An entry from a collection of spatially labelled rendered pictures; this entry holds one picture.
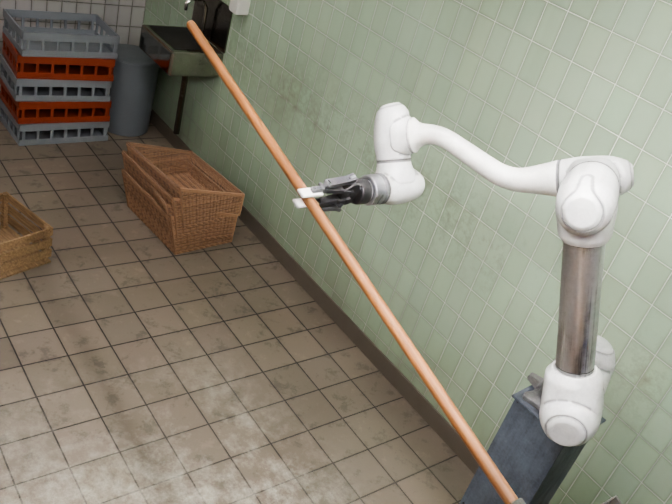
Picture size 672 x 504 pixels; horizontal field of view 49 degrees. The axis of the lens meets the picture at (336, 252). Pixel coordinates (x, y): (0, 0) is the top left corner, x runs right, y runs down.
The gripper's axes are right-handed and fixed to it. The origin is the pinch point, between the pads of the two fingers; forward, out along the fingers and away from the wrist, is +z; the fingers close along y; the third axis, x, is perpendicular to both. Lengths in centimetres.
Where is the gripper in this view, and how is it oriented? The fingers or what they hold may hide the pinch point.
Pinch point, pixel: (307, 197)
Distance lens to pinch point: 197.2
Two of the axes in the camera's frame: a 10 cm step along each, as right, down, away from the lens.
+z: -7.8, 1.4, -6.1
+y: -3.8, 6.6, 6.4
